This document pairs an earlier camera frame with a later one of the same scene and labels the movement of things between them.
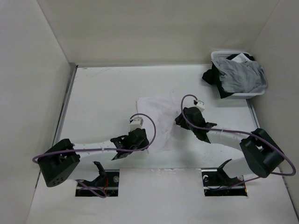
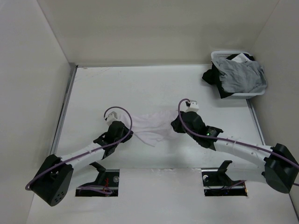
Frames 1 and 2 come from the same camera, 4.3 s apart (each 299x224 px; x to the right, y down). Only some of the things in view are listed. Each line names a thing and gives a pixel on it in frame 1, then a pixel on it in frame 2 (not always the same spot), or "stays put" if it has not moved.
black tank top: x=212 y=75 stays put
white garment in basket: x=241 y=58 stays put
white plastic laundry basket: x=224 y=54 stays put
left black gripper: x=144 y=143 → x=126 y=130
